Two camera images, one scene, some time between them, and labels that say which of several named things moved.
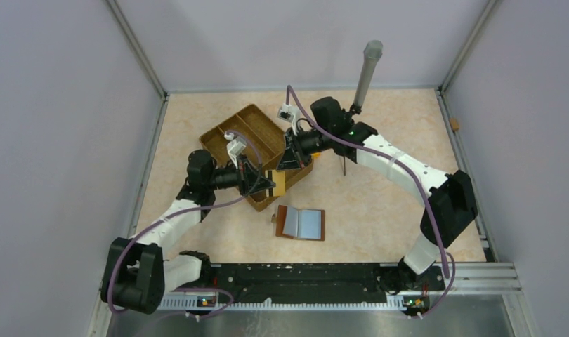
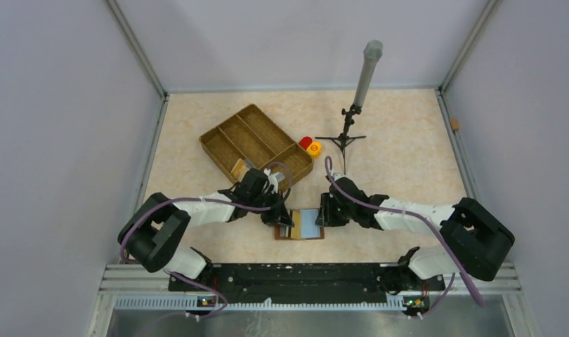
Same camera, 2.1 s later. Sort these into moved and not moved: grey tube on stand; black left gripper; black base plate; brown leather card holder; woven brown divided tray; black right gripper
Moved: black right gripper; black left gripper
Not moved: grey tube on stand; black base plate; woven brown divided tray; brown leather card holder
